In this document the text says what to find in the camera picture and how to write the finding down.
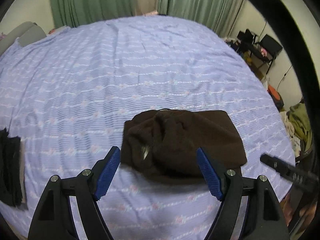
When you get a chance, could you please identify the brown corduroy pants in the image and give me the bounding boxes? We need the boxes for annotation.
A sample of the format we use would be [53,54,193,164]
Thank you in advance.
[121,109,247,184]

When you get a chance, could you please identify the black folded clothes stack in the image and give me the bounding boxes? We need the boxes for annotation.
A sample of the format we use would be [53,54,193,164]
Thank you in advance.
[1,128,25,207]

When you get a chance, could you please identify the olive green clothes pile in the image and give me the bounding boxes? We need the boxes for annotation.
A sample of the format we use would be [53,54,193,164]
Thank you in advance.
[287,102,312,152]

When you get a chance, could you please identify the orange round object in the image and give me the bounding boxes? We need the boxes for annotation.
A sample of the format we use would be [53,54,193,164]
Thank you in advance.
[267,85,284,110]

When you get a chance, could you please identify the lavender striped bed sheet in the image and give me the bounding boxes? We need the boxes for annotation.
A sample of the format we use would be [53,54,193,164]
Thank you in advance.
[1,16,295,236]

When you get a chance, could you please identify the black folding chair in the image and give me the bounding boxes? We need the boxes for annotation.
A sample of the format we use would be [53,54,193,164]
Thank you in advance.
[236,29,283,73]

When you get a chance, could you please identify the grey pillow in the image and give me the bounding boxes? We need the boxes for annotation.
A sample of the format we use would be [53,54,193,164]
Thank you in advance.
[0,22,47,56]

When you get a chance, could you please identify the green curtain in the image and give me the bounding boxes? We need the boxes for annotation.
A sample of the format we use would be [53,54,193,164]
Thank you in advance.
[50,0,245,37]

